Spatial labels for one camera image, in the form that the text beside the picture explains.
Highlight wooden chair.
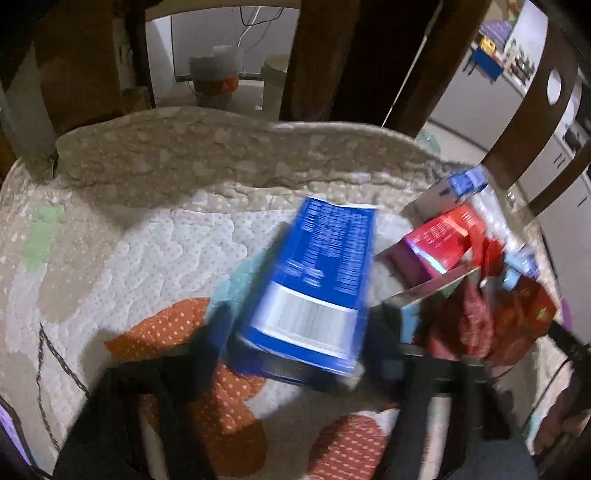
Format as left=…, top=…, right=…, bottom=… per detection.
left=0, top=0, right=591, bottom=218

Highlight dark red snack bag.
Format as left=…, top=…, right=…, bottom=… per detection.
left=426, top=277, right=557, bottom=367

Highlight large blue box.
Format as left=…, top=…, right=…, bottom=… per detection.
left=228, top=198, right=377, bottom=389

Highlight long red carton box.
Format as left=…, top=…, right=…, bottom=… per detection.
left=380, top=205, right=487, bottom=288

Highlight person right hand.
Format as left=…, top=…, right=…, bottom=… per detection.
left=533, top=386, right=590, bottom=455

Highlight grey kitchen cabinets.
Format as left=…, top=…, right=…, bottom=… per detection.
left=424, top=41, right=591, bottom=333

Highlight blue carton box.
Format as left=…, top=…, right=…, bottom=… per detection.
left=413, top=165, right=489, bottom=221

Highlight quilted heart pattern table cover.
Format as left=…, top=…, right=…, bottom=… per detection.
left=0, top=105, right=562, bottom=480

